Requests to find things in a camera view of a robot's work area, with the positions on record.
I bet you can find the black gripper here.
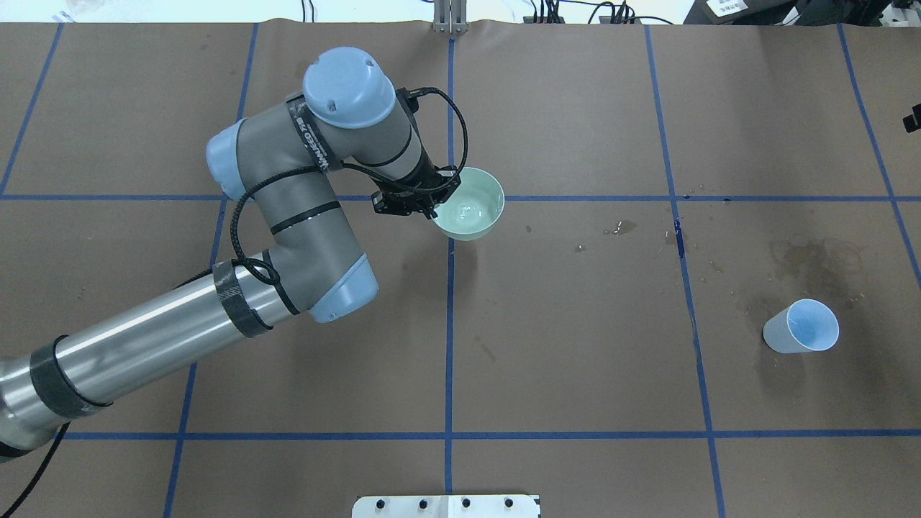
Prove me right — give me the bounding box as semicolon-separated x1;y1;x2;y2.
371;150;461;220

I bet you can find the mint green ceramic bowl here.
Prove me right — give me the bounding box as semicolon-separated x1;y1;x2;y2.
433;166;504;242

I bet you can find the light blue plastic cup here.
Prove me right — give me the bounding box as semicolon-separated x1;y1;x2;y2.
762;299;841;354

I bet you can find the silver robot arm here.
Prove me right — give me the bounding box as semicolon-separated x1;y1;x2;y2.
2;46;463;462

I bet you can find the brown paper table cover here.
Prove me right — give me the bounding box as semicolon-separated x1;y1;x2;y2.
2;20;920;517

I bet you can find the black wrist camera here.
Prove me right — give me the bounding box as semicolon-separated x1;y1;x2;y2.
395;88;424;124

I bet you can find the aluminium front frame post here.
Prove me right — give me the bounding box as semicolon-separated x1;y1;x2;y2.
430;0;469;35

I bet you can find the white camera mast base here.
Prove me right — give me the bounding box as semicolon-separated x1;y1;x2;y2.
351;493;542;517

